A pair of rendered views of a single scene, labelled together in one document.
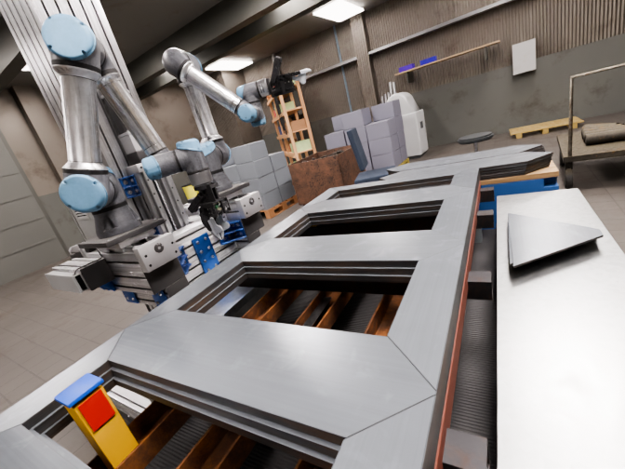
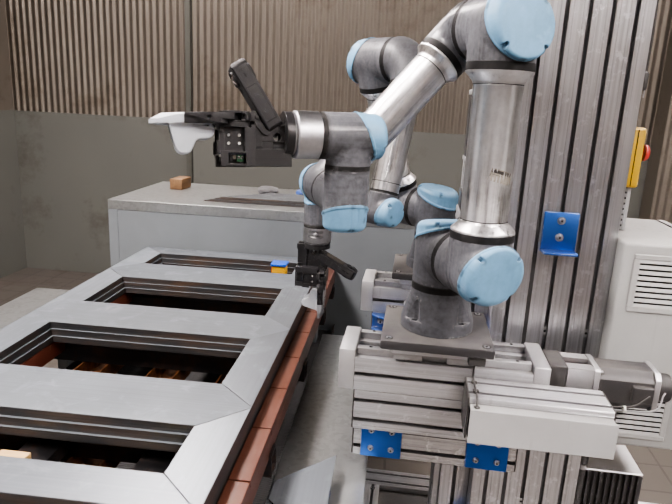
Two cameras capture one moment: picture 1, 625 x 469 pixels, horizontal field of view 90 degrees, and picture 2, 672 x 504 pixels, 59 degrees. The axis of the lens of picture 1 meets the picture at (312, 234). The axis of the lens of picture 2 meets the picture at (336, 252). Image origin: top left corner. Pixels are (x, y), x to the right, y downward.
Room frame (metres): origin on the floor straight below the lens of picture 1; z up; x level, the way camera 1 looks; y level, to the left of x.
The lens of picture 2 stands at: (2.51, -0.37, 1.49)
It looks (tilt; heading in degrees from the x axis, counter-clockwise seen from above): 14 degrees down; 151
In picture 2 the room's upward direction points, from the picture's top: 3 degrees clockwise
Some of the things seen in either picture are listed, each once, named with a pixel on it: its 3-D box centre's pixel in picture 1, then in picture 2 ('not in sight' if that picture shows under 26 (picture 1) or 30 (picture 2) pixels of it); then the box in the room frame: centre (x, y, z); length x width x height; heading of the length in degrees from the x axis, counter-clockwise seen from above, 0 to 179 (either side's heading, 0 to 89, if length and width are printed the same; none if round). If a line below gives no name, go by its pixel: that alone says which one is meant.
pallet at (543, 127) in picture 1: (542, 127); not in sight; (5.84, -4.77, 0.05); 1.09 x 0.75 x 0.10; 54
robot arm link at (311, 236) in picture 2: (202, 178); (317, 235); (1.12, 0.32, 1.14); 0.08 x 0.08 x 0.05
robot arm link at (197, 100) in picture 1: (201, 112); (489, 153); (1.69, 0.37, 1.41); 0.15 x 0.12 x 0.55; 170
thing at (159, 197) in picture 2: not in sight; (275, 202); (0.01, 0.66, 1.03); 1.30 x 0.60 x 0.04; 56
